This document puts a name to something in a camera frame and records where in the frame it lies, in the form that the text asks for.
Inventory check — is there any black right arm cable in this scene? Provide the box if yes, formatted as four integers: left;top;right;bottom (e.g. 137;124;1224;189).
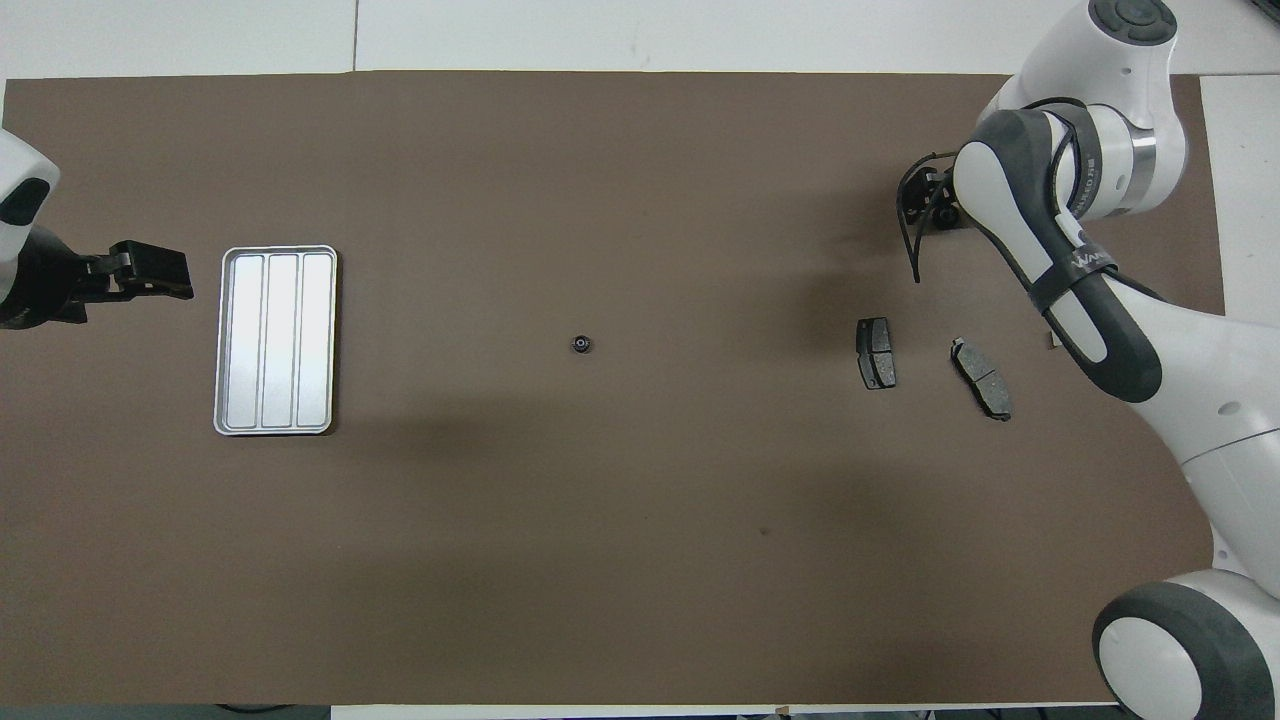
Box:
896;95;1166;301

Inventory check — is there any black printed cable strap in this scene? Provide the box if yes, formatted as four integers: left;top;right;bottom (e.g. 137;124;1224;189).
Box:
1030;238;1119;313
1050;112;1109;219

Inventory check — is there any dark rectangular brake pad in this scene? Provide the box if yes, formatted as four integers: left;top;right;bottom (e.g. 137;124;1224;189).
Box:
855;317;898;391

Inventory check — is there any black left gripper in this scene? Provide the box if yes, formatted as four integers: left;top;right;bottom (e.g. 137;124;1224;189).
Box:
0;225;195;331

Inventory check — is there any brown table mat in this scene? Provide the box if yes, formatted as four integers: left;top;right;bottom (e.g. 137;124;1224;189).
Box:
0;70;1271;706

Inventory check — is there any dark angled brake pad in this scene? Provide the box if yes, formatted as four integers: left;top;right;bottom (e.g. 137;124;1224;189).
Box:
949;337;1014;422

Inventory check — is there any silver metal tray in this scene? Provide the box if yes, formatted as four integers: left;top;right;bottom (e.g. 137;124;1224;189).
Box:
213;245;339;437

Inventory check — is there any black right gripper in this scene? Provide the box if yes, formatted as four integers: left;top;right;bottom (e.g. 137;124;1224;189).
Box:
914;164;963;207

